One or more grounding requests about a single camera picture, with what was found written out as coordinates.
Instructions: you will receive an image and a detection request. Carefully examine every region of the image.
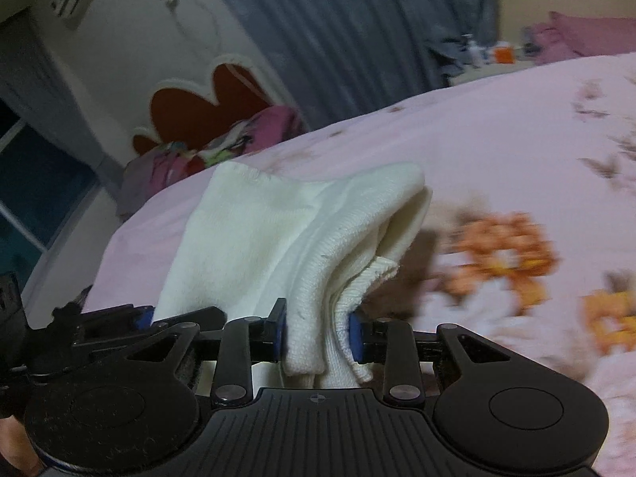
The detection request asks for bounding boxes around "white knitted small garment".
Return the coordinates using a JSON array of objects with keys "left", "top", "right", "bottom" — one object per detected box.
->
[{"left": 155, "top": 161, "right": 431, "bottom": 389}]

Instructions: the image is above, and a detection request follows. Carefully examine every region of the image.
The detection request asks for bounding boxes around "pile of colourful clothes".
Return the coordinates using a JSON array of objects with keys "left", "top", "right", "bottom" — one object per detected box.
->
[{"left": 116, "top": 106, "right": 306, "bottom": 221}]

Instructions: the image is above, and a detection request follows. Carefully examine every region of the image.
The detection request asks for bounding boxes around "pink floral bed sheet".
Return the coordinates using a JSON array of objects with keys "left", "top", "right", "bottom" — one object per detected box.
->
[{"left": 86, "top": 54, "right": 635, "bottom": 476}]

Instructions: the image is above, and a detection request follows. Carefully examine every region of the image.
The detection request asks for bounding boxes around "red heart-shaped headboard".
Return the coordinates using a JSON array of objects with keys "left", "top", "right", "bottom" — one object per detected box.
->
[{"left": 132, "top": 62, "right": 273, "bottom": 155}]

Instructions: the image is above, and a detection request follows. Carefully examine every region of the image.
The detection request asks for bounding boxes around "blue-grey curtain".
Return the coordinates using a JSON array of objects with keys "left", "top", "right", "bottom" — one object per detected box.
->
[{"left": 224, "top": 0, "right": 498, "bottom": 129}]

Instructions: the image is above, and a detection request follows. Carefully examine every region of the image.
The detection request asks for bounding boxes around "white bottle on nightstand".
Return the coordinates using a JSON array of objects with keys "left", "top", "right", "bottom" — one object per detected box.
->
[{"left": 462, "top": 33, "right": 484, "bottom": 68}]

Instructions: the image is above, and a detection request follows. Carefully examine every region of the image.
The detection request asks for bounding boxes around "orange container on nightstand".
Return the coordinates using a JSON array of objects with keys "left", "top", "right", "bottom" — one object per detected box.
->
[{"left": 492, "top": 42, "right": 516, "bottom": 65}]

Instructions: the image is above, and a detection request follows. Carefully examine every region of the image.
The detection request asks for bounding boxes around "purple pillow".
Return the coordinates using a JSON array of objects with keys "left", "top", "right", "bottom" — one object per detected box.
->
[{"left": 523, "top": 11, "right": 636, "bottom": 65}]

